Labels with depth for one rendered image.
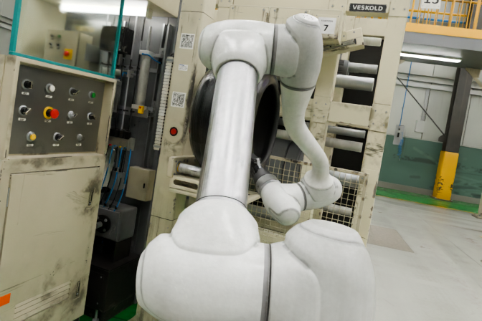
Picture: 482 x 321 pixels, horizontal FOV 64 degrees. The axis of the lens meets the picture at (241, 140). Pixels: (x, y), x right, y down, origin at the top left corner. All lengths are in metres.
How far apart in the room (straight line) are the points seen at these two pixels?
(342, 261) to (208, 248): 0.21
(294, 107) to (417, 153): 10.02
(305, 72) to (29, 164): 1.12
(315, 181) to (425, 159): 9.81
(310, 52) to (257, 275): 0.59
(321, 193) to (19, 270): 1.21
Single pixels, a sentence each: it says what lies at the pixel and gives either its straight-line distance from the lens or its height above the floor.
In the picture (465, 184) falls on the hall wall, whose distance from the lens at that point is 11.45.
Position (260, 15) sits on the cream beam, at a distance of 2.14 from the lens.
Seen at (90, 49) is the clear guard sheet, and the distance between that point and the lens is 1.88.
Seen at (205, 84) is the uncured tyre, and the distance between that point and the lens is 1.70.
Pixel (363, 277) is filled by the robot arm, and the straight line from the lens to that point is 0.65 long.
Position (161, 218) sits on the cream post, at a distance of 2.02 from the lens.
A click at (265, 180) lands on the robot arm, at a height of 0.97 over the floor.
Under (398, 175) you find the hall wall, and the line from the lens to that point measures 11.00.
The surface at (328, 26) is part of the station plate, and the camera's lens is 2.04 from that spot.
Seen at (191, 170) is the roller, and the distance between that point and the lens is 1.81.
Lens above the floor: 1.17
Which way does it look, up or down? 3 degrees down
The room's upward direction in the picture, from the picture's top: 9 degrees clockwise
